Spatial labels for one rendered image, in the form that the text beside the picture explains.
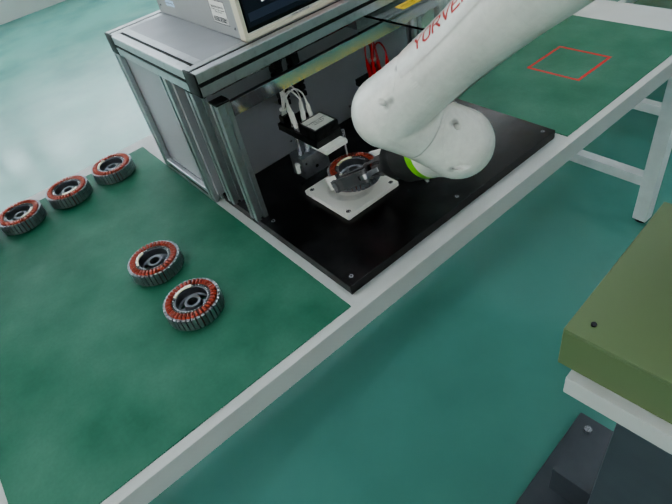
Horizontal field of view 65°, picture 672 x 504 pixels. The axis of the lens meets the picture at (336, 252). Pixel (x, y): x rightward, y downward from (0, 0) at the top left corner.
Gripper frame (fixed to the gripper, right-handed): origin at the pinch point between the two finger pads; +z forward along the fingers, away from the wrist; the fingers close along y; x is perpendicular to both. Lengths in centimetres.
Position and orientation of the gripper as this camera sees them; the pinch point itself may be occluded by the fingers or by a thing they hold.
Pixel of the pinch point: (354, 169)
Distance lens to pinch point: 114.4
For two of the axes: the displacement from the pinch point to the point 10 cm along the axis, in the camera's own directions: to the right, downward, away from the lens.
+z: -4.3, -0.2, 9.0
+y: -7.7, 5.2, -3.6
